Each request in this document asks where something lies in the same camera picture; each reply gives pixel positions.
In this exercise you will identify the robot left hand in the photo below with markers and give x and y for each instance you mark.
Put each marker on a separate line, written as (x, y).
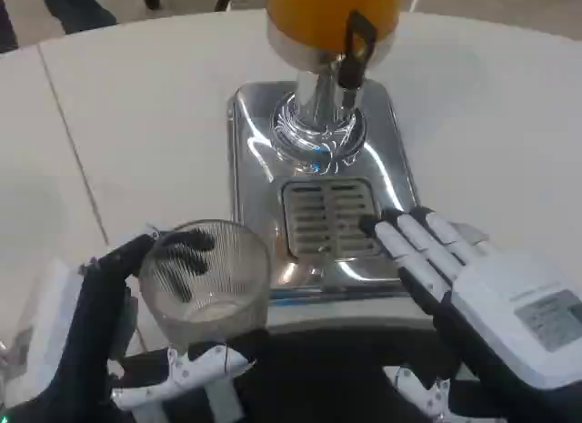
(91, 314)

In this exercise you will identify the clear ribbed glass cup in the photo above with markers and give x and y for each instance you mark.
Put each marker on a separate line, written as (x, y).
(213, 286)

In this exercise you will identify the person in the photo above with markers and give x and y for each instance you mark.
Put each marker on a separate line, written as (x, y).
(77, 9)

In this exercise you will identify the orange juice dispenser steel base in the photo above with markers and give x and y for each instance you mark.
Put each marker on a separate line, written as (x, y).
(318, 27)

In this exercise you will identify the steel drip tray grid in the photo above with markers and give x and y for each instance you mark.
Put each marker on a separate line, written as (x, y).
(318, 214)

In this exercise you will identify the black robot torso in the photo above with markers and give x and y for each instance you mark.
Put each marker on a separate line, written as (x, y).
(318, 377)

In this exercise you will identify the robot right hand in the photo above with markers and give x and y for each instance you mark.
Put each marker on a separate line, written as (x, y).
(491, 305)

